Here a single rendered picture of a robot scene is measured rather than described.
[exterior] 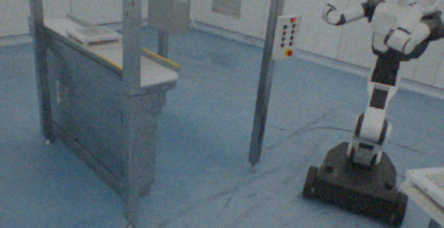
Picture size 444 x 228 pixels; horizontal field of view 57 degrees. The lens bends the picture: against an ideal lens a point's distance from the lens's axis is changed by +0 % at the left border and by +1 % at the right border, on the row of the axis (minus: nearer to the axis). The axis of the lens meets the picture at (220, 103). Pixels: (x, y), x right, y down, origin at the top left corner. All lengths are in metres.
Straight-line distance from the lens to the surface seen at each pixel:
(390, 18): 2.46
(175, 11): 1.98
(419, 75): 5.22
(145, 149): 2.34
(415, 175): 1.37
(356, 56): 5.40
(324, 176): 2.58
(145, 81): 2.00
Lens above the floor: 1.51
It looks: 23 degrees down
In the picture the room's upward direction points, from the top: 6 degrees clockwise
